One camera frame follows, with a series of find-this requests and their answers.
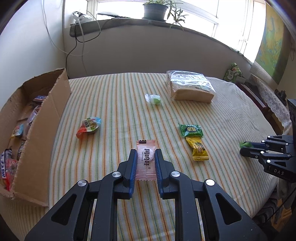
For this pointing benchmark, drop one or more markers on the brown cardboard box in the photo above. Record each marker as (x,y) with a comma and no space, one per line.
(46,129)

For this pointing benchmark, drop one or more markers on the wall map poster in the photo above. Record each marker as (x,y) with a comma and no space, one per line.
(272,46)

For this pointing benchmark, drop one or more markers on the white power strip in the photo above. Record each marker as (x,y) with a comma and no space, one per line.
(79,17)

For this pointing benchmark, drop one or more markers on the trailing narrow-leaf plant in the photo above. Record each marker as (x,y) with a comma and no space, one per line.
(178,17)

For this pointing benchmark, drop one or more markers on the green printed bag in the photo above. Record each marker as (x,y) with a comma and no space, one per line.
(232,73)

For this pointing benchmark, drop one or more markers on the potted plant in grey pot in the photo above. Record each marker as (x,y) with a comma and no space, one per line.
(155,12)

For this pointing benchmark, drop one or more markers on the pile of assorted sweets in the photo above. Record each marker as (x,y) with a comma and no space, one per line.
(32,115)

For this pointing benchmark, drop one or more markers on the green snack packet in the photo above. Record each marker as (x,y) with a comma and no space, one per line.
(190,131)

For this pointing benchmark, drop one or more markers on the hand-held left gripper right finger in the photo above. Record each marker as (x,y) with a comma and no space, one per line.
(158,171)

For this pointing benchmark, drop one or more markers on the pale cloth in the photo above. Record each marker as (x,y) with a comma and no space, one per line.
(283,192)

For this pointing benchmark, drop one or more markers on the white lace cloth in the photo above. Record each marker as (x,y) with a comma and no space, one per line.
(270,99)

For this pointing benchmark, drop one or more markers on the small green candy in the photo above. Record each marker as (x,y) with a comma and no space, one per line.
(245,145)

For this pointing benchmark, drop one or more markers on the yellow snack packet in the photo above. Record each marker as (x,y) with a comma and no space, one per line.
(198,149)

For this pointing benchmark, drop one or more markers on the white framed window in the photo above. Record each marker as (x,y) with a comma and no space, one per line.
(198,14)

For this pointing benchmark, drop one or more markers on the dark red cabinet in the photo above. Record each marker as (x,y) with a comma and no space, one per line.
(254,95)

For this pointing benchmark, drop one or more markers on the clear packet with green candy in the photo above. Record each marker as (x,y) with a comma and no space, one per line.
(155,100)

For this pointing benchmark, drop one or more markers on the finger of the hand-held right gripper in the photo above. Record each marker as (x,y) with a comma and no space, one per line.
(272,143)
(254,153)

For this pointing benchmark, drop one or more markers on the pink snack packet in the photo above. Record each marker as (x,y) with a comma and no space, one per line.
(146,160)

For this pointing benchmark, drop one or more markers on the red and blue jelly packet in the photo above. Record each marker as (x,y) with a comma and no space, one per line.
(89,127)

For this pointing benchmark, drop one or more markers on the bagged sliced bread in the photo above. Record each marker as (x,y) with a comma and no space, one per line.
(189,92)

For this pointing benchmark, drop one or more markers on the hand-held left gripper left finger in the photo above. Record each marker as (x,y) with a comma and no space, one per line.
(134,171)

